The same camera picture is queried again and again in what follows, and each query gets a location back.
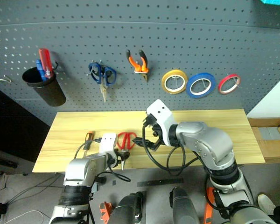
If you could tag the black power adapter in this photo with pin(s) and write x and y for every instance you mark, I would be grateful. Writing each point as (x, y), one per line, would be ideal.
(1, 208)

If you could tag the black plastic cup holder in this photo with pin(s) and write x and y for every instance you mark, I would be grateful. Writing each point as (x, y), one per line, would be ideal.
(49, 91)

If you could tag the red tape roll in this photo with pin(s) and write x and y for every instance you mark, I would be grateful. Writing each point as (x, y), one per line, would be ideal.
(224, 80)

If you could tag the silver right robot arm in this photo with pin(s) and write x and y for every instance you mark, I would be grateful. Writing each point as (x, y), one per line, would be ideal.
(207, 142)

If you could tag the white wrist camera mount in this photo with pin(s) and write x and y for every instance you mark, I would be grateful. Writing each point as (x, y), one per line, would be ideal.
(108, 142)
(162, 114)

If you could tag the dark rounded robot part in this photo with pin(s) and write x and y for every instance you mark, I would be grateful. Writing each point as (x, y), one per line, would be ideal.
(127, 210)
(184, 205)

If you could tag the orange black pliers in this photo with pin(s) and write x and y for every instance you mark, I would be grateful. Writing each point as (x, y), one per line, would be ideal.
(138, 65)

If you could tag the black floor strip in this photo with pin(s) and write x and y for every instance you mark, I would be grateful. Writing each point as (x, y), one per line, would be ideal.
(160, 182)

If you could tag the yellow tape roll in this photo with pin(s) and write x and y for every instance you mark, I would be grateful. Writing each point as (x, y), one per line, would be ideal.
(164, 81)

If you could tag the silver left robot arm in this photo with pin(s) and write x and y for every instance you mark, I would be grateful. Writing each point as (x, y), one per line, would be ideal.
(84, 168)

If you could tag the metal pliers holder hook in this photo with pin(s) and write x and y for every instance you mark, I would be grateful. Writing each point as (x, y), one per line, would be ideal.
(140, 72)

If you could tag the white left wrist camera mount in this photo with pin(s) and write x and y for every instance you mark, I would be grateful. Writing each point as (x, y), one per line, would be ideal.
(108, 142)

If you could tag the teal object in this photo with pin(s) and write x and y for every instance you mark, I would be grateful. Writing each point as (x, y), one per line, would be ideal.
(274, 1)

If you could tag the white shoe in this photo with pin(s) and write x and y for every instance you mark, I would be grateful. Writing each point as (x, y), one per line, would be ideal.
(266, 203)

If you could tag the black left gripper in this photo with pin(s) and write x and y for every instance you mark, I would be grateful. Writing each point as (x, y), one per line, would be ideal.
(116, 158)

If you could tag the bare metal pegboard hook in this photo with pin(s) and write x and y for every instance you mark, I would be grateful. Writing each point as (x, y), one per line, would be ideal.
(1, 80)

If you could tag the grey metal pegboard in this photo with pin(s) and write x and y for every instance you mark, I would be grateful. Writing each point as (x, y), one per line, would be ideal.
(140, 30)

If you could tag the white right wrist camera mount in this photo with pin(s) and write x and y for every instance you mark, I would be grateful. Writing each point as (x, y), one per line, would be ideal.
(162, 114)

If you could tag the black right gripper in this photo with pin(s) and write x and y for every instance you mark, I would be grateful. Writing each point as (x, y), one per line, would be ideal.
(155, 127)

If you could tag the orange bracket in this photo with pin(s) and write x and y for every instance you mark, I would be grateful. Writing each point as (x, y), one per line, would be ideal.
(105, 211)
(208, 210)

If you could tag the blue tape roll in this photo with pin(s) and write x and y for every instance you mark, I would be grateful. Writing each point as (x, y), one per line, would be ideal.
(190, 89)

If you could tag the dark cabinet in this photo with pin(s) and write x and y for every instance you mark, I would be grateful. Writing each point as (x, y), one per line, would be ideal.
(14, 130)

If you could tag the orange black screwdriver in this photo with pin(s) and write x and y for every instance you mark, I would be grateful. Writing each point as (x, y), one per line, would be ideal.
(88, 138)

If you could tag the brown cardboard box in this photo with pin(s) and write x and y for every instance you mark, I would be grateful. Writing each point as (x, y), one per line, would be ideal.
(270, 144)

